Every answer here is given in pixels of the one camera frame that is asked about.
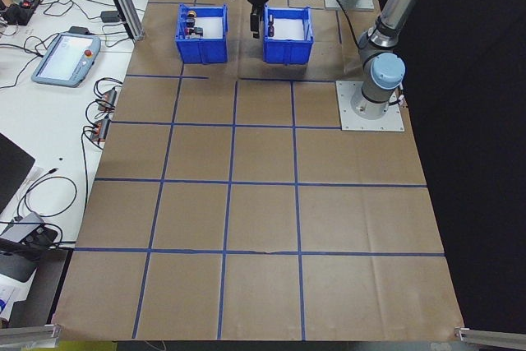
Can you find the blue plastic battery bin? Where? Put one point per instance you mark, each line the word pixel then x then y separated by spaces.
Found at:
pixel 287 53

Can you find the blue plastic push-button bin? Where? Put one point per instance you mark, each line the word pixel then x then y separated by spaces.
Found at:
pixel 205 53

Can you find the black cylindrical battery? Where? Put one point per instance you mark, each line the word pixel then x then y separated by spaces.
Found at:
pixel 271 28

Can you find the red mushroom emergency stop button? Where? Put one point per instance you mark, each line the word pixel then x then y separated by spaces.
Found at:
pixel 188 32

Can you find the black power adapter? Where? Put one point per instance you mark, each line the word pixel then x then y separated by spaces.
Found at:
pixel 110 17

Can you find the small grey usb adapter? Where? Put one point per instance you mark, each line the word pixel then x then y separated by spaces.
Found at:
pixel 101 129
pixel 109 99

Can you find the light blue teach pendant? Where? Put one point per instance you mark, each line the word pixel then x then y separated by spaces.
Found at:
pixel 61 61

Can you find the black red electronic device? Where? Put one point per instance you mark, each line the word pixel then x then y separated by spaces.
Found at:
pixel 22 10

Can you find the black laptop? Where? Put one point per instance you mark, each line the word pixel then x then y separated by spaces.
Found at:
pixel 10 170

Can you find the grey usb hub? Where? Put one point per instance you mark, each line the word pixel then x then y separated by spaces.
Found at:
pixel 22 225

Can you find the black monitor stand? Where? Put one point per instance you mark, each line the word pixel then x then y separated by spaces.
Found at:
pixel 14 264

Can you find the white printed paper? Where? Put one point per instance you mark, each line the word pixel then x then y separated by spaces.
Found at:
pixel 8 297

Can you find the aluminium extrusion bar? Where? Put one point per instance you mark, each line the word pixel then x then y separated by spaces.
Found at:
pixel 493 335
pixel 29 332

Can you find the yellow push button switch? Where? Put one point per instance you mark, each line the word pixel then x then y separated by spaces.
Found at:
pixel 191 10

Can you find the white square base plate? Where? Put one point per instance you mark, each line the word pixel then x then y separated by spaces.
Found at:
pixel 328 2
pixel 349 121

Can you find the black frame cover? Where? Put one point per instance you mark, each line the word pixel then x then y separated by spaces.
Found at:
pixel 485 162

